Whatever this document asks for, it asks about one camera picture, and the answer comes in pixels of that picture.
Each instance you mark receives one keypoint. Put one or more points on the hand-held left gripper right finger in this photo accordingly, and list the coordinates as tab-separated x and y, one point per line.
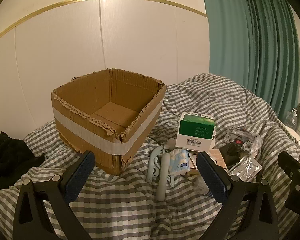
211	177

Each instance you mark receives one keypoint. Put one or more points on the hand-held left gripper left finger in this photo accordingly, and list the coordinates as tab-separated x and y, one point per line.
80	177

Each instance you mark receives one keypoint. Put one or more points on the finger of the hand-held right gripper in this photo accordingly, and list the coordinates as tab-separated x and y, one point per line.
298	175

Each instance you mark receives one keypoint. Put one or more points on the small tan cardboard box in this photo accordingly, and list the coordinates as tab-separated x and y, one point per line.
218	157

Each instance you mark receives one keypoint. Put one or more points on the green and white carton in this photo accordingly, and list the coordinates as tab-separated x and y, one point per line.
193	130

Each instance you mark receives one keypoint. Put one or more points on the blue patterned tissue pack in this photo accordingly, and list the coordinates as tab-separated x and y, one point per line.
180	161

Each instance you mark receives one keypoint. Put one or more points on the silver foil packet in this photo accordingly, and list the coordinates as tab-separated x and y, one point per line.
246	168

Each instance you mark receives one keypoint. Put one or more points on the clear bag with black adapter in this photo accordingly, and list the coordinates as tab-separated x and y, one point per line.
240	142

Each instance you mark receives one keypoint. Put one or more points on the white plastic tube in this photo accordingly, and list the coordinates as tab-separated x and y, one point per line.
163	177

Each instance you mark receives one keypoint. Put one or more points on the clear water jug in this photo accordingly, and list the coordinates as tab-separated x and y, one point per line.
293	118

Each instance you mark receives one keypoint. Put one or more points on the grey checked blanket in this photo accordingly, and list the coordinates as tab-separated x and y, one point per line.
130	205

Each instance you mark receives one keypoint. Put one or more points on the light blue plastic hanger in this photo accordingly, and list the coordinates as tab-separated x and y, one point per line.
153	161

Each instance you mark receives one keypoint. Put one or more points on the black cloth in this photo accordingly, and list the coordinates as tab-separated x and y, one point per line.
10	157

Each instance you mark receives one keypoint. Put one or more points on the green curtain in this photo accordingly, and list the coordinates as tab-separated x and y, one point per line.
247	42

